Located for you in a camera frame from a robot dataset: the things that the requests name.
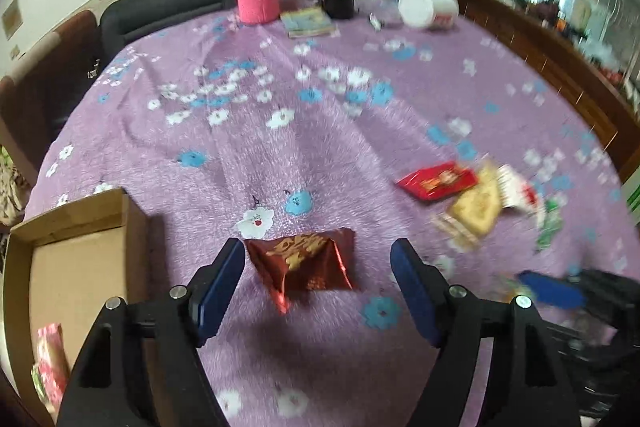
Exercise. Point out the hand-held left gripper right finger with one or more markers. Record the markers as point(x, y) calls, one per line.
point(415, 292)

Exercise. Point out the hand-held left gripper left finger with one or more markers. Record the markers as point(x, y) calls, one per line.
point(220, 292)

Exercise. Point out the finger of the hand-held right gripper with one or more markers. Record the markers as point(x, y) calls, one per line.
point(550, 289)

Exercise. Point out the dark red foil snack packet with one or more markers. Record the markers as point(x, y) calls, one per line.
point(300, 264)

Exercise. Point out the cardboard box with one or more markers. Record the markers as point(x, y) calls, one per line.
point(75, 277)

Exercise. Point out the pink cartoon snack packet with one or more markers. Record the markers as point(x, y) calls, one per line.
point(52, 364)

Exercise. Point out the green round candy packet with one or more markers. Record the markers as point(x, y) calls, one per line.
point(550, 227)

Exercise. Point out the yellow biscuit packet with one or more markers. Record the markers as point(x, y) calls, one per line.
point(475, 207)

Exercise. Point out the white packet with red print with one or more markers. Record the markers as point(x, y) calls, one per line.
point(520, 189)

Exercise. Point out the red cartoon-face snack packet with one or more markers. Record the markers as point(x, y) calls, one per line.
point(437, 182)

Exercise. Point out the purple floral tablecloth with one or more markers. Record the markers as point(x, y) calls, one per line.
point(320, 147)

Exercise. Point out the wooden cabinet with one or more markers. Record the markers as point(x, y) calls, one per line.
point(540, 57)

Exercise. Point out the wooden chair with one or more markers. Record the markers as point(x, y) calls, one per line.
point(55, 77)

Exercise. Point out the small green booklet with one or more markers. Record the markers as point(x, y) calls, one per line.
point(309, 22)

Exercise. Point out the white plastic jar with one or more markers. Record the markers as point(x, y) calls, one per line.
point(427, 7)

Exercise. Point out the black sofa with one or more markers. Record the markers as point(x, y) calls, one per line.
point(165, 12)

